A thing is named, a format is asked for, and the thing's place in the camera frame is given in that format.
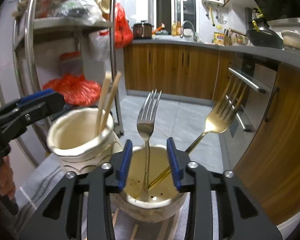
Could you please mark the black wok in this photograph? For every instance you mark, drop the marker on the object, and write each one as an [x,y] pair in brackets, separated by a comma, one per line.
[264,37]

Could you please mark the metal shelf rack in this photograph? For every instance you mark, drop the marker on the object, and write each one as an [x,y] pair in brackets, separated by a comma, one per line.
[53,31]

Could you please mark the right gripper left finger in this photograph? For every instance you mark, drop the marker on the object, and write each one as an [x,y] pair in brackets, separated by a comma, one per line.
[59,216]

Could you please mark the person's left hand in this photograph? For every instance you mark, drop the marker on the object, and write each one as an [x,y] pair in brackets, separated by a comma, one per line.
[7,185]

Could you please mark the grey woven table cloth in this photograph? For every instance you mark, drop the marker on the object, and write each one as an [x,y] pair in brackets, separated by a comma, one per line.
[59,215]

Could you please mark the silver fork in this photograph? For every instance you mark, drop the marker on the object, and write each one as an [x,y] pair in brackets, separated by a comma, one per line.
[145,128]

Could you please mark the kitchen faucet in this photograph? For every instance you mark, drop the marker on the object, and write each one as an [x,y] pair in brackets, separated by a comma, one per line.
[188,31]

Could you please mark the white plastic bag hanging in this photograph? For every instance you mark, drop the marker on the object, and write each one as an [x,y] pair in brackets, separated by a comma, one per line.
[99,45]

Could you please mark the dark rice cooker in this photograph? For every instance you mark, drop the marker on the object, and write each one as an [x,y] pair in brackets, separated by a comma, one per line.
[142,30]

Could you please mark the gold fork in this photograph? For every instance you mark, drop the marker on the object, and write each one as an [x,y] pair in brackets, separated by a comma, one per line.
[217,121]

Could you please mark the wooden kitchen cabinets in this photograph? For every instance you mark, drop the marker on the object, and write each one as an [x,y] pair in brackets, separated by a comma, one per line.
[262,145]

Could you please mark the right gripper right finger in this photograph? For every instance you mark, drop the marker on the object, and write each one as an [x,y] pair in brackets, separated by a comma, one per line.
[240,216]

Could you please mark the clear plastic bag on shelf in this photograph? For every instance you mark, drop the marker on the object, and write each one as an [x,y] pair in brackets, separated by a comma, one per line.
[86,12]

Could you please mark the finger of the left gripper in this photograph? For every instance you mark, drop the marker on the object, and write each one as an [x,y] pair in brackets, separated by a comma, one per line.
[47,96]
[13,126]

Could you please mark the built-in oven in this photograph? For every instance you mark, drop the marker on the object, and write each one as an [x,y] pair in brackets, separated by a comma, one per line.
[259,74]

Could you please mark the red plastic bag hanging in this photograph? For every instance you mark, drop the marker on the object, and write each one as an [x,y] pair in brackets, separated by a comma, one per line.
[123,33]

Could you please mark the red plastic bag lower shelf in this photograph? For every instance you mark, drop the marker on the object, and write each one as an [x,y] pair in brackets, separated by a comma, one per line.
[76,89]

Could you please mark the white ceramic pot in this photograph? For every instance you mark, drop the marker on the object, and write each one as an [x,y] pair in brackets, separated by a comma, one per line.
[291,40]

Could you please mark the white ceramic double utensil holder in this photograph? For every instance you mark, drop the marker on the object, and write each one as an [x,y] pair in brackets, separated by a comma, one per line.
[74,140]

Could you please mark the yellow oil bottle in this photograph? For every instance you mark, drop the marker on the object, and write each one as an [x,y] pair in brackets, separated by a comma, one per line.
[218,38]

